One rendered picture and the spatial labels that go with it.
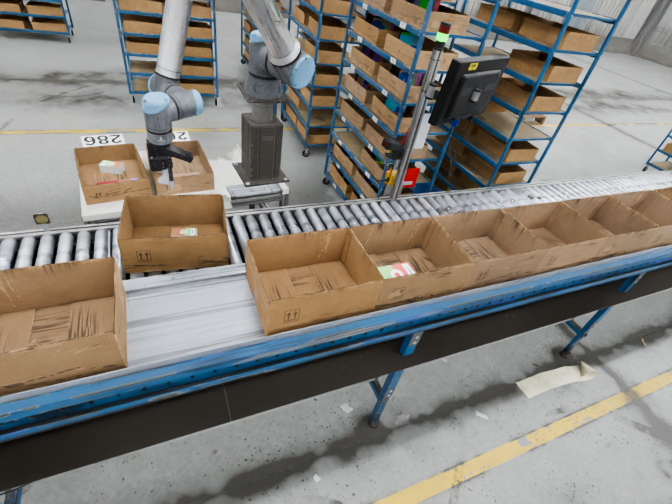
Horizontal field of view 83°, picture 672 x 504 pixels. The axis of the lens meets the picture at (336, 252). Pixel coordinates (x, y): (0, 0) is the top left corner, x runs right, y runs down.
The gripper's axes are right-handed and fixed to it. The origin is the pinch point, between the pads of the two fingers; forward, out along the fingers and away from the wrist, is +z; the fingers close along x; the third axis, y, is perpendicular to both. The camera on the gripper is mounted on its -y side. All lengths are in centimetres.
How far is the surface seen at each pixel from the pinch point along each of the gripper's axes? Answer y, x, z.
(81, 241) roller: 37.8, 4.9, 23.5
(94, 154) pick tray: 34, -60, 25
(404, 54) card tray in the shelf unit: -142, -70, -32
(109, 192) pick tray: 26.9, -23.3, 21.2
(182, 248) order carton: 0.1, 29.4, 9.6
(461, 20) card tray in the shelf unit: -165, -59, -57
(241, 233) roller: -26.7, 11.8, 22.9
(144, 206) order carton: 12.2, -0.8, 12.4
